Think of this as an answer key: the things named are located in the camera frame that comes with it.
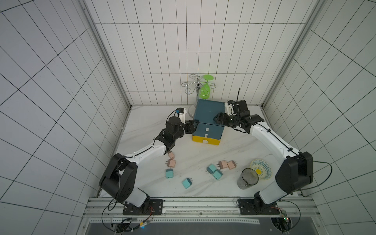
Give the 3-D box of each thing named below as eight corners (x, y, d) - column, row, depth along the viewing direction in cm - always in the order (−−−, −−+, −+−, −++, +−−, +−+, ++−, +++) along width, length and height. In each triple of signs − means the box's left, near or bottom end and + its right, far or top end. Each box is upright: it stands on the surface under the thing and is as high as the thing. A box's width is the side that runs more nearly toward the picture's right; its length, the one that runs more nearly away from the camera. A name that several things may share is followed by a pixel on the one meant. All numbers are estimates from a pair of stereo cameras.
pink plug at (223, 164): (218, 169, 87) (218, 168, 86) (216, 163, 90) (216, 161, 88) (227, 167, 88) (228, 166, 86) (225, 161, 91) (226, 160, 89)
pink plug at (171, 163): (165, 168, 88) (164, 166, 86) (166, 160, 91) (165, 159, 89) (175, 168, 88) (175, 166, 86) (176, 160, 91) (175, 159, 89)
